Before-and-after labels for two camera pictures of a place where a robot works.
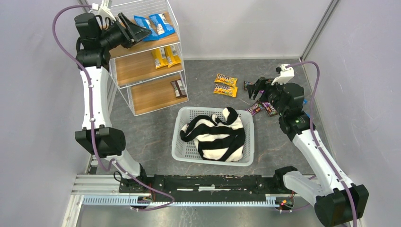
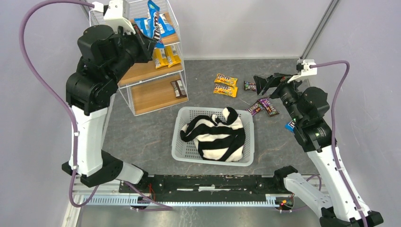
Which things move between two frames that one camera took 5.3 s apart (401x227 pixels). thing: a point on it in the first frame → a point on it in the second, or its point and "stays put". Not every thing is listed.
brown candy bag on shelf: (179, 90) stays put
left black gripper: (126, 32) → (143, 43)
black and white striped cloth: (216, 139) stays put
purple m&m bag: (269, 109) stays put
